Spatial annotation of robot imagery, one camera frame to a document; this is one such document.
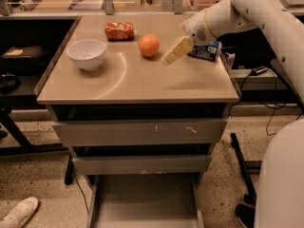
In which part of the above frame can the white shoe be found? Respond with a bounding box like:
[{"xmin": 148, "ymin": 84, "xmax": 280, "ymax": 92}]
[{"xmin": 0, "ymin": 197, "xmax": 39, "ymax": 228}]

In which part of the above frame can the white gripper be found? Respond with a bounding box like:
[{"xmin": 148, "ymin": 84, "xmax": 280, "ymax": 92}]
[{"xmin": 161, "ymin": 9, "xmax": 216, "ymax": 66}]

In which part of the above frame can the black shoe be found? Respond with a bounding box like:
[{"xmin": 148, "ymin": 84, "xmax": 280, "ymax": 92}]
[{"xmin": 235, "ymin": 204, "xmax": 255, "ymax": 228}]

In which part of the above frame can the black floor stand leg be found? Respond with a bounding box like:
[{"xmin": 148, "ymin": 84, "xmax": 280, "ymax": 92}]
[{"xmin": 230, "ymin": 133, "xmax": 257, "ymax": 205}]

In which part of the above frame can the middle grey drawer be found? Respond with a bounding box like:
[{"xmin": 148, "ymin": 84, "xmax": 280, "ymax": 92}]
[{"xmin": 72, "ymin": 155, "xmax": 212, "ymax": 175}]

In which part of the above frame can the grey drawer cabinet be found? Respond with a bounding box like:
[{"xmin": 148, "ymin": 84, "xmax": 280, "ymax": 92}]
[{"xmin": 32, "ymin": 13, "xmax": 241, "ymax": 228}]

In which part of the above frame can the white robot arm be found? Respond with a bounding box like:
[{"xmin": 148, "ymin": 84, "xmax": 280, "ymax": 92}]
[{"xmin": 161, "ymin": 0, "xmax": 304, "ymax": 228}]

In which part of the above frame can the orange fruit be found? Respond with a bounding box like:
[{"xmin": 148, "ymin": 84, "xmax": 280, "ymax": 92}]
[{"xmin": 139, "ymin": 34, "xmax": 160, "ymax": 57}]

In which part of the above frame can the white ceramic bowl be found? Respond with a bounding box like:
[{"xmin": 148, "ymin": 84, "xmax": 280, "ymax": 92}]
[{"xmin": 66, "ymin": 39, "xmax": 106, "ymax": 71}]

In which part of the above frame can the crushed blue soda can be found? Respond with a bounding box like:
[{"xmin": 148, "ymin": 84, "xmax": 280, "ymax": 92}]
[{"xmin": 188, "ymin": 41, "xmax": 221, "ymax": 62}]

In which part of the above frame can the open bottom grey drawer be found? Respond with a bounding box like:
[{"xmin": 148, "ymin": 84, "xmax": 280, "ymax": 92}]
[{"xmin": 86, "ymin": 174, "xmax": 204, "ymax": 228}]

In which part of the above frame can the black power adapter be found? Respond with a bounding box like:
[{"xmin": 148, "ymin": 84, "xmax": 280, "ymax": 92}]
[{"xmin": 250, "ymin": 66, "xmax": 268, "ymax": 76}]

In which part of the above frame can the top grey drawer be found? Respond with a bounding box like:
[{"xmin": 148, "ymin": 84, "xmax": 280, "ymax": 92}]
[{"xmin": 53, "ymin": 118, "xmax": 227, "ymax": 146}]

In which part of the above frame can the crushed orange soda can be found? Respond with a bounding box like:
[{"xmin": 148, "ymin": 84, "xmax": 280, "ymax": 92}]
[{"xmin": 104, "ymin": 22, "xmax": 134, "ymax": 41}]

